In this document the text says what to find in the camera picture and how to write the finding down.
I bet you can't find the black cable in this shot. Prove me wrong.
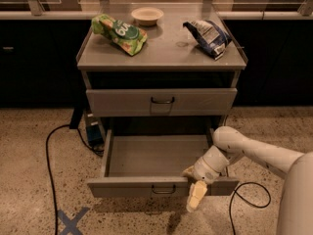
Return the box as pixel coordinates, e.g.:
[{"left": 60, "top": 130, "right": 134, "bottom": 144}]
[
  {"left": 45, "top": 123, "right": 109, "bottom": 235},
  {"left": 228, "top": 166, "right": 272, "bottom": 235}
]

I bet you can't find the blue power box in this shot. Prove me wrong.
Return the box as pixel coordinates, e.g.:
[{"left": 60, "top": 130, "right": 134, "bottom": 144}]
[{"left": 84, "top": 112, "right": 104, "bottom": 147}]

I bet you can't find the green chip bag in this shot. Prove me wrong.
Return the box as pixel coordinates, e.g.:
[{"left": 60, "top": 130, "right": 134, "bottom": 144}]
[{"left": 91, "top": 14, "right": 148, "bottom": 56}]

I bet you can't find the grey top drawer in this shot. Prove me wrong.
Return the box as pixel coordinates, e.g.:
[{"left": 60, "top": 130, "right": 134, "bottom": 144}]
[{"left": 86, "top": 88, "right": 237, "bottom": 117}]

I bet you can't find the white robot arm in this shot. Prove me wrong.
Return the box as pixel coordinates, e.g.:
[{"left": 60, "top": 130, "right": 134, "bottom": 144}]
[{"left": 183, "top": 126, "right": 313, "bottom": 235}]

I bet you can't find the grey drawer cabinet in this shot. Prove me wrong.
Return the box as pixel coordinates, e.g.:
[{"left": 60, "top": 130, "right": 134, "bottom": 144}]
[{"left": 77, "top": 4, "right": 246, "bottom": 135}]

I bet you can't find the blue tape cross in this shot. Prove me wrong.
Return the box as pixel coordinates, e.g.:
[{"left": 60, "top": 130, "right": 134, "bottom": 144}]
[{"left": 58, "top": 207, "right": 89, "bottom": 235}]

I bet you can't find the black cable right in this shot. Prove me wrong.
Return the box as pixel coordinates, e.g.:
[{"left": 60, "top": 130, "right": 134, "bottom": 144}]
[{"left": 228, "top": 166, "right": 272, "bottom": 235}]

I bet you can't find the grey drawer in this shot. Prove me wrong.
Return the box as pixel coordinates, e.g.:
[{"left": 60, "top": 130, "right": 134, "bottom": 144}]
[
  {"left": 86, "top": 88, "right": 237, "bottom": 117},
  {"left": 86, "top": 129, "right": 240, "bottom": 199}
]

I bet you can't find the dark counter cabinet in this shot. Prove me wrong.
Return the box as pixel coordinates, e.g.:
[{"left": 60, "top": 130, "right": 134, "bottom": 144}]
[{"left": 0, "top": 20, "right": 313, "bottom": 108}]

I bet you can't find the black cable left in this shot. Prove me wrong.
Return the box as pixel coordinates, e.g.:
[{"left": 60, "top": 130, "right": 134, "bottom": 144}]
[{"left": 45, "top": 123, "right": 109, "bottom": 235}]

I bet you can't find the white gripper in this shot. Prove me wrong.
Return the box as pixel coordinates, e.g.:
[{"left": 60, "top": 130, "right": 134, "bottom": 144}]
[{"left": 182, "top": 146, "right": 229, "bottom": 212}]

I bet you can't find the blue chip bag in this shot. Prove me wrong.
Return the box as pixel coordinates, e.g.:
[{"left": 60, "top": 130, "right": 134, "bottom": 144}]
[{"left": 183, "top": 20, "right": 232, "bottom": 60}]

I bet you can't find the white paper bowl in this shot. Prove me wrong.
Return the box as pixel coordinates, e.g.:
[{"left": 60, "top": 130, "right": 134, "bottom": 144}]
[{"left": 131, "top": 7, "right": 163, "bottom": 26}]

